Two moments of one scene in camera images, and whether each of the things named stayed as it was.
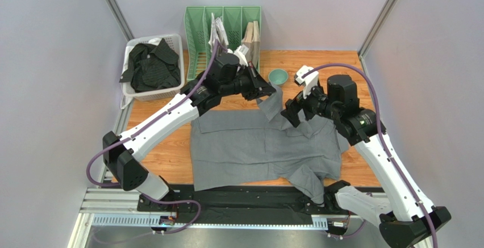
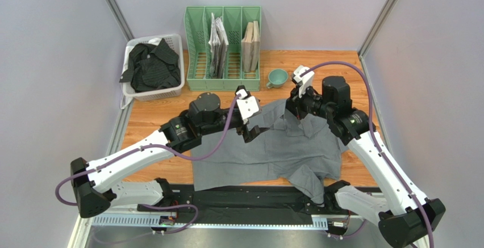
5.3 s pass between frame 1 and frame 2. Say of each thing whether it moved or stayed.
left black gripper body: moved
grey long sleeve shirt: stayed
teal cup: stayed
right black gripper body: stayed
